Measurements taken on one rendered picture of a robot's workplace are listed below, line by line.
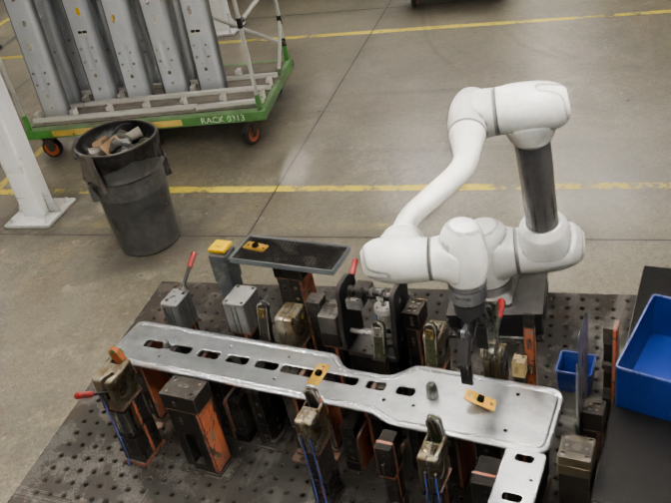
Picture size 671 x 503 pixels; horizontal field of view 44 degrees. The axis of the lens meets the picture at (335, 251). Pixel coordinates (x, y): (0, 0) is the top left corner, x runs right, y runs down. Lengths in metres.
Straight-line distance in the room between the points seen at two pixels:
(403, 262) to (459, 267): 0.13
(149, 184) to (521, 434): 3.20
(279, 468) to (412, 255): 0.95
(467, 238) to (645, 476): 0.67
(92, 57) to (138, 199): 2.02
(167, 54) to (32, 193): 1.47
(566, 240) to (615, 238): 1.90
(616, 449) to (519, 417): 0.26
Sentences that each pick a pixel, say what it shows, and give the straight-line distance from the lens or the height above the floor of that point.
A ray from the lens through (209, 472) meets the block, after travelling 2.60.
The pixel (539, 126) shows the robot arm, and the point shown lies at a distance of 2.28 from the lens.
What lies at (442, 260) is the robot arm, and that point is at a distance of 1.86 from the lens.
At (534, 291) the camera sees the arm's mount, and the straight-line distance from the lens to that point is 2.85.
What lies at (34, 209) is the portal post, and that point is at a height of 0.09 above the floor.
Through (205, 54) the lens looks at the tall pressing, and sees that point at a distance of 6.29.
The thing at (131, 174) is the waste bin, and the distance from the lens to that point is 4.77.
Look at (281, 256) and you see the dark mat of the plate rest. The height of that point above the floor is 1.16.
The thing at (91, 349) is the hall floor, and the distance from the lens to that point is 4.49.
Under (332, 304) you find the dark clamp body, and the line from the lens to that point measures 2.48.
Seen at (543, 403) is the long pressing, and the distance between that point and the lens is 2.21.
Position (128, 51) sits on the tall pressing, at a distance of 6.50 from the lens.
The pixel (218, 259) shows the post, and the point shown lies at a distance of 2.72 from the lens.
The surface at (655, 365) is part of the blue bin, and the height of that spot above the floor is 1.03.
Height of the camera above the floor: 2.57
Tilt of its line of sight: 33 degrees down
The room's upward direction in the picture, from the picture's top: 11 degrees counter-clockwise
